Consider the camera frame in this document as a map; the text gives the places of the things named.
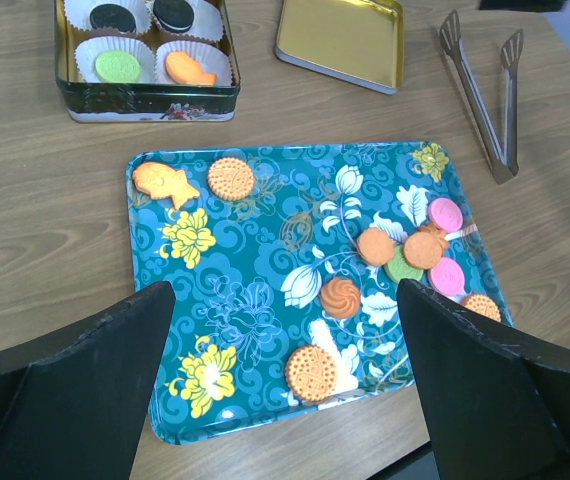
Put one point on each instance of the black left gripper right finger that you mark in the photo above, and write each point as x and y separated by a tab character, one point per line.
496	400

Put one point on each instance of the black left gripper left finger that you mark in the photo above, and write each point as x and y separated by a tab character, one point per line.
73	402

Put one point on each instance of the green round cookie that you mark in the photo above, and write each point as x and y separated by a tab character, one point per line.
116	66

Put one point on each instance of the orange fish cookie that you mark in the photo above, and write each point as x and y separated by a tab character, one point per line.
183	69
160	181

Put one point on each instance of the black sandwich cookie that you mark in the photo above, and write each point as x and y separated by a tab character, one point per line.
112	16
175	16

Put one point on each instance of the orange dotted cookie right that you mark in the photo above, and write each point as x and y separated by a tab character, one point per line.
483	305

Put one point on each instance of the orange dotted cookie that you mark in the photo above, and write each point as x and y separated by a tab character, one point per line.
483	305
311	373

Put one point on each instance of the pink round cookie lower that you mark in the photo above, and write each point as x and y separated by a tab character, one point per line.
447	277

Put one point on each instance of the pink round cookie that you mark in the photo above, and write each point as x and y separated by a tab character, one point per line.
447	277
445	214

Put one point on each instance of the green cookie under pile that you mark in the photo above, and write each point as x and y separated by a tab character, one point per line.
397	268

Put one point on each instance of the orange round cookie pile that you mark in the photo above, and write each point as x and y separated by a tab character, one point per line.
422	250

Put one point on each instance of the orange dotted cookie front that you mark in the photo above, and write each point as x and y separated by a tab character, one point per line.
311	373

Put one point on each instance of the orange swirl cookie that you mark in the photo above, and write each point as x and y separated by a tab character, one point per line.
340	298

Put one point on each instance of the orange flower cookie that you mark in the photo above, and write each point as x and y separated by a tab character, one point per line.
437	234

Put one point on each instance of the pink round cookie upper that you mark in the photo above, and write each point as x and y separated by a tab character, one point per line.
445	214

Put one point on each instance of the orange round cookie centre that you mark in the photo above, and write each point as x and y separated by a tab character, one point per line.
375	247

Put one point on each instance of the teal floral tray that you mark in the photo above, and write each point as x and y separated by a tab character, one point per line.
247	276

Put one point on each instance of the orange round cookie top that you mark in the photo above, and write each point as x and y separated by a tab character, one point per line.
230	179

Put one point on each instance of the square cookie tin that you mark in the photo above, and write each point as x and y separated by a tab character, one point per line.
151	102

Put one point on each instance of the white paper cup front-left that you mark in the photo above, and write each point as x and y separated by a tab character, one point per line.
87	51

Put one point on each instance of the white paper cup front-right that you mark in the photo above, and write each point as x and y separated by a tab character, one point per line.
211	59

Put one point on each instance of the gold tin lid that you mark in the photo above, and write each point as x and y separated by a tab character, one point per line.
360	42

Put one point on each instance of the white paper cup back-left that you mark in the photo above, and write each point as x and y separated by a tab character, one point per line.
77	14

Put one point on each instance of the white paper cup back-right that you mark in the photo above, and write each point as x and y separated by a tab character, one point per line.
208	24

